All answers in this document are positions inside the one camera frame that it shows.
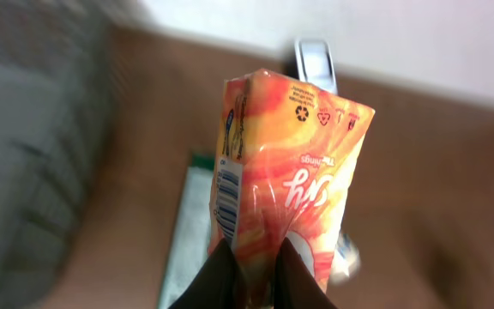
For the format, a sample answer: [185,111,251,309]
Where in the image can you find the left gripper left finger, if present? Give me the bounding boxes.
[170,239,245,309]

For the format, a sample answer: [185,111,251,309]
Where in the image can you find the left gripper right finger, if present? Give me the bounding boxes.
[274,239,337,309]

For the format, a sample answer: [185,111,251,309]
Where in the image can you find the green sponge pack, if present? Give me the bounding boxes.
[158,154,214,309]

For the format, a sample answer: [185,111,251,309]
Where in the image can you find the orange juice carton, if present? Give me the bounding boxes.
[209,69,375,307]

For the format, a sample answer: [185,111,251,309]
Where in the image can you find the teal white snack pouch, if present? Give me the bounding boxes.
[329,233,361,285]

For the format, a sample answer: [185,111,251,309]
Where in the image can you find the white barcode scanner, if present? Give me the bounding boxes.
[294,38,338,95]

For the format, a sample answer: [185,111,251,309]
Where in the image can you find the grey plastic mesh basket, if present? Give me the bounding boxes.
[0,1,116,308]

